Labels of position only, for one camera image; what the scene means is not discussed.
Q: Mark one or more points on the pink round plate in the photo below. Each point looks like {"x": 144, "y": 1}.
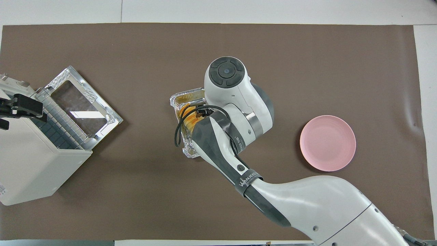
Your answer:
{"x": 327, "y": 143}

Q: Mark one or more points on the orange spiral bread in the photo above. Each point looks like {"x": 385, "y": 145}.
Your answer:
{"x": 187, "y": 110}

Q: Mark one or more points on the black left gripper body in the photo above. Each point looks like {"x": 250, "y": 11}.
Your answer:
{"x": 24, "y": 106}

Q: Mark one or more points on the glass oven door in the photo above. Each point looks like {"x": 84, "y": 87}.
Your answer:
{"x": 82, "y": 106}

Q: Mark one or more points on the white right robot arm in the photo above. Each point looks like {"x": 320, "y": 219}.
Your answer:
{"x": 307, "y": 205}

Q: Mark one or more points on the aluminium foil tray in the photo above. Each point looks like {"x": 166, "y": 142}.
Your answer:
{"x": 177, "y": 99}

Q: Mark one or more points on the white toaster oven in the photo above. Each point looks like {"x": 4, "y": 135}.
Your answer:
{"x": 30, "y": 164}

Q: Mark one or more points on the brown table mat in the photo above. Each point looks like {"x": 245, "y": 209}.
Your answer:
{"x": 136, "y": 198}

